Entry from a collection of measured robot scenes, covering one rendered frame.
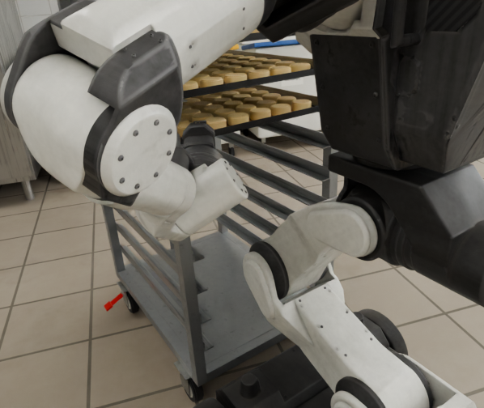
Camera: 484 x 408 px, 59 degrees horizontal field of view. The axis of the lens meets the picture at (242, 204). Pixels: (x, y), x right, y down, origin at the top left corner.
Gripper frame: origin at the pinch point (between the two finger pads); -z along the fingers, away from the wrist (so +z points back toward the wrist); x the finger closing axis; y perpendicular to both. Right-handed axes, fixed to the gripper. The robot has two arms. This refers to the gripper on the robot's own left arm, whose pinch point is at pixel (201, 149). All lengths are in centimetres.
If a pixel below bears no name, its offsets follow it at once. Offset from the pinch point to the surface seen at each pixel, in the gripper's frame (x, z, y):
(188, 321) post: -44.2, -4.4, 7.2
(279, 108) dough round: 0.9, -23.6, -18.3
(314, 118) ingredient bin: -56, -224, -73
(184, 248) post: -24.2, -4.9, 6.0
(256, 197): -37, -56, -14
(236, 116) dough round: 1.1, -17.9, -7.8
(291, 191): -28, -40, -24
